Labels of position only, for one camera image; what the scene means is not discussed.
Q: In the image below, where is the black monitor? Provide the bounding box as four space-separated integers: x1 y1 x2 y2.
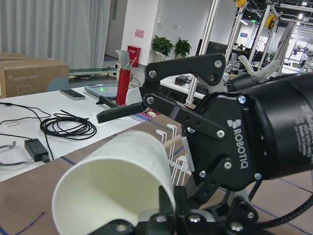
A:
205 41 228 55

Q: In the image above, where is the coiled black cable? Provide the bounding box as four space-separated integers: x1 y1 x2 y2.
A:
40 109 97 141

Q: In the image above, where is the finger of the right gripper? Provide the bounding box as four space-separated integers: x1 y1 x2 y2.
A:
96 102 144 123

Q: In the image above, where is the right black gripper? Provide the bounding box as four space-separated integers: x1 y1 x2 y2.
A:
140 54 313 203

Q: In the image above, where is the cardboard box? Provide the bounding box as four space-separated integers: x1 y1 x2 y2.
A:
0 59 69 98
0 52 32 60

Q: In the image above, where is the pale green plastic cup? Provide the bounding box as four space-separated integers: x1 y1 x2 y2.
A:
52 131 176 235

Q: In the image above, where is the red fire cabinet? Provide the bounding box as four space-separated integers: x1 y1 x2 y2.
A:
127 45 141 67

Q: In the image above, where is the black power adapter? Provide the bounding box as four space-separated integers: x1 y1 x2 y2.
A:
24 139 50 163

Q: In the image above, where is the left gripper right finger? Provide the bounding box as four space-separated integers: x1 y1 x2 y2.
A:
174 186 191 215

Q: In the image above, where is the red thermos bottle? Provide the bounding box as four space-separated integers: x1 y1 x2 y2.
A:
116 69 131 105

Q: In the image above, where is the black smartphone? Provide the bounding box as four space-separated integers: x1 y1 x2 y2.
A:
60 89 86 100

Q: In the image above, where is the red parts tray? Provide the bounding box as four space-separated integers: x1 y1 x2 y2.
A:
140 111 160 119

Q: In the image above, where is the green potted plant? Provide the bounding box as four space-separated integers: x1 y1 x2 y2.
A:
152 35 174 57

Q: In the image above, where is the white wire cup rack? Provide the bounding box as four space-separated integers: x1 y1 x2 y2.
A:
156 124 191 186

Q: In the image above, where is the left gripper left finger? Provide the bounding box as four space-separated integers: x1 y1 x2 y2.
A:
158 186 174 215

